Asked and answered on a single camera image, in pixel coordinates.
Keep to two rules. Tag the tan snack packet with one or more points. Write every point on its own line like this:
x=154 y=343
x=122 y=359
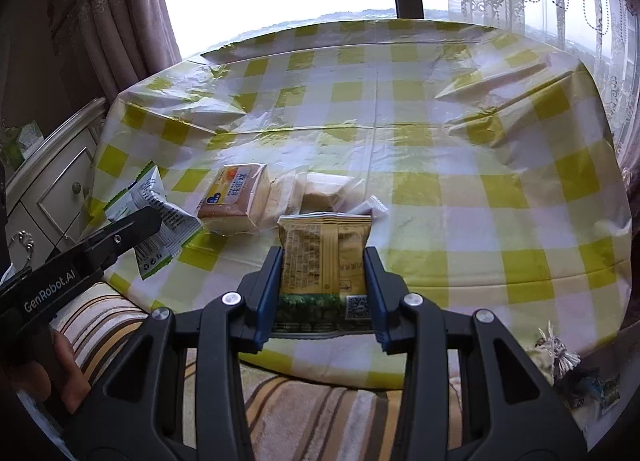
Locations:
x=320 y=261

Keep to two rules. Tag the green pack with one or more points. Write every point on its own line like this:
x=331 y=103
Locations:
x=20 y=138

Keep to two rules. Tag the bread packet with orange label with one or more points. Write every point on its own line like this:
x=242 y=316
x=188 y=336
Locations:
x=235 y=196

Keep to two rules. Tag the small white packet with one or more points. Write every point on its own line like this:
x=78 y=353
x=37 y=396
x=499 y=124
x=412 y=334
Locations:
x=372 y=206

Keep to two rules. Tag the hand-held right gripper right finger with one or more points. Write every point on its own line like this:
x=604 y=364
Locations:
x=377 y=301

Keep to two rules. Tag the yellow checked tablecloth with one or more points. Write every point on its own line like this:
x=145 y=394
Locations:
x=450 y=166

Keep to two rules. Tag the clear wrapped cake packet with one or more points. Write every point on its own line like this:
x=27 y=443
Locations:
x=320 y=193

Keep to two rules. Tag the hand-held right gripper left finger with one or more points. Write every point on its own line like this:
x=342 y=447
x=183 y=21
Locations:
x=267 y=301

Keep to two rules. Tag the person's left hand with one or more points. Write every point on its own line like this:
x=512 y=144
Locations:
x=67 y=371

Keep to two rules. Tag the white cabinet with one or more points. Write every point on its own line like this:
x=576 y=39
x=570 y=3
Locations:
x=60 y=176

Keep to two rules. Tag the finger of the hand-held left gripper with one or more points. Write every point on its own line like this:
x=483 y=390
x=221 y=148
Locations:
x=125 y=236

